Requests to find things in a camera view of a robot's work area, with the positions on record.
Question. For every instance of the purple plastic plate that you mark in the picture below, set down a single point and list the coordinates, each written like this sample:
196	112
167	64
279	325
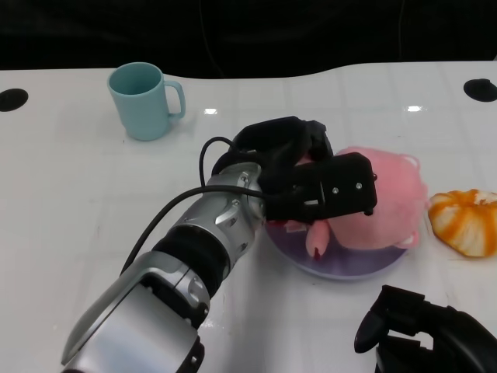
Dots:
341	269

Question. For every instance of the teal plastic mug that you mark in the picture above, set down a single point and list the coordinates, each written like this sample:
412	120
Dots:
141	112

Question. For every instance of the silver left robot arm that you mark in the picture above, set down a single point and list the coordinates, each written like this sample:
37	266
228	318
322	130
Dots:
155	303

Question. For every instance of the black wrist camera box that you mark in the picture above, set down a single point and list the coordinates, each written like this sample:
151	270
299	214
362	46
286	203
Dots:
341	186

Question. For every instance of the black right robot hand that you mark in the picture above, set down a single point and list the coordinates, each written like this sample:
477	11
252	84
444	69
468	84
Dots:
446	338

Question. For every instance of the pink plush beaver doll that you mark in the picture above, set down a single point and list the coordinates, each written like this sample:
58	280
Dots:
396	194

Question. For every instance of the black backdrop cloth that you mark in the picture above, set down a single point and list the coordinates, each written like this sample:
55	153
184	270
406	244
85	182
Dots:
272	35

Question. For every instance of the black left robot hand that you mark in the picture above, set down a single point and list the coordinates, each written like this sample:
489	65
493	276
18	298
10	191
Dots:
279	136

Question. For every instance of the orange and white bread toy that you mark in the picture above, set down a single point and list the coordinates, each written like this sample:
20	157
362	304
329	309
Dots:
462	225

